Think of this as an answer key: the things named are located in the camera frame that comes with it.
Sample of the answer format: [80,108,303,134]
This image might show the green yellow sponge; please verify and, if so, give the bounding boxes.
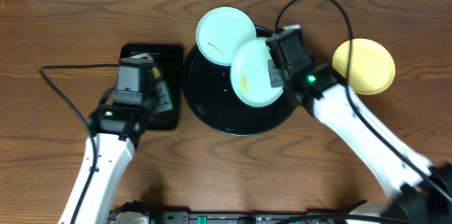
[152,67,162,80]

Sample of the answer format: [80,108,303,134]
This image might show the light blue plate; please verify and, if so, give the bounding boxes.
[196,6,256,66]
[230,37,283,107]

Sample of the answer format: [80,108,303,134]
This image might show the yellow plate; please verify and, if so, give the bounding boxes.
[350,38,396,95]

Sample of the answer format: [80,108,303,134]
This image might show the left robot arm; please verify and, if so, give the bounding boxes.
[59,76,175,223]

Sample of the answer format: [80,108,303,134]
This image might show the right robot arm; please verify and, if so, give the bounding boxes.
[268,61,451,223]

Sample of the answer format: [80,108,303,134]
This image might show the rectangular black tray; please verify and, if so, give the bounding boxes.
[120,43,183,131]

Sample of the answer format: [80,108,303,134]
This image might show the round black tray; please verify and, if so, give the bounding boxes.
[182,26,295,136]

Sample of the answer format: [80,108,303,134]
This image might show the right black cable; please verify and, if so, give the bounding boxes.
[274,0,452,204]

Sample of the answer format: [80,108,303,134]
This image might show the black cable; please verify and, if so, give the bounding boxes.
[38,63,121,224]
[274,0,452,204]

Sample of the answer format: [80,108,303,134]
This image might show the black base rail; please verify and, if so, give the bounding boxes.
[105,211,354,224]

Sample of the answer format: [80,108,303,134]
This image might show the left black cable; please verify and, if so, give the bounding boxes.
[38,63,121,224]

